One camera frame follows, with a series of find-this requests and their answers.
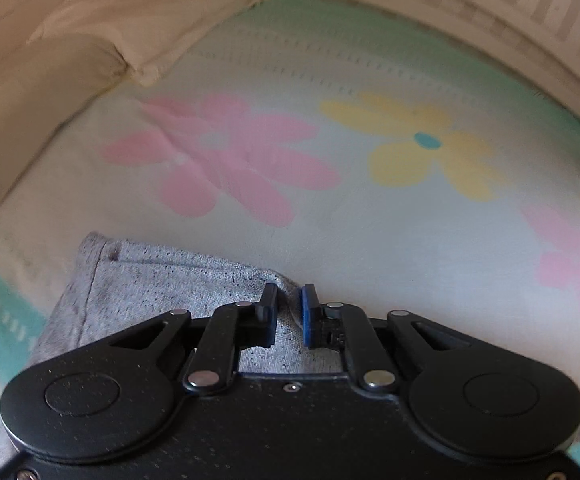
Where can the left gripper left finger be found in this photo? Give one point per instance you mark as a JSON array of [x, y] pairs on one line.
[[203, 354]]

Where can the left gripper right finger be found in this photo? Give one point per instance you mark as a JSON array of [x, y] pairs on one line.
[[378, 354]]

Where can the grey speckled pants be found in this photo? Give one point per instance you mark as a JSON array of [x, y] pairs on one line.
[[120, 283]]

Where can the floral bed blanket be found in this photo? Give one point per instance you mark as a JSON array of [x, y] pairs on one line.
[[337, 146]]

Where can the beige pillow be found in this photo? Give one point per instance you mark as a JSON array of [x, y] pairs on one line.
[[43, 86], [149, 34]]

